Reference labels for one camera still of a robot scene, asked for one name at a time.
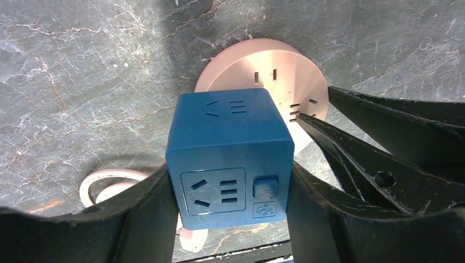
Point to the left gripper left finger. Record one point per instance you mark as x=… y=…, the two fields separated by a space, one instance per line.
x=137 y=225

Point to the pink round socket base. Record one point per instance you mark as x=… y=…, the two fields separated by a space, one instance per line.
x=294 y=82

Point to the blue cube socket adapter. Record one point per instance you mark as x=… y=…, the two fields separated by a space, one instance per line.
x=229 y=155

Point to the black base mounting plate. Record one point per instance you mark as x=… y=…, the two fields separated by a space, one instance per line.
x=262 y=253

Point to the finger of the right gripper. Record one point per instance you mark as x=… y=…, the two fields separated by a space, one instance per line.
x=425 y=133
x=379 y=178

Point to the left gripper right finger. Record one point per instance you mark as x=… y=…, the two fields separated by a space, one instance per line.
x=329 y=225

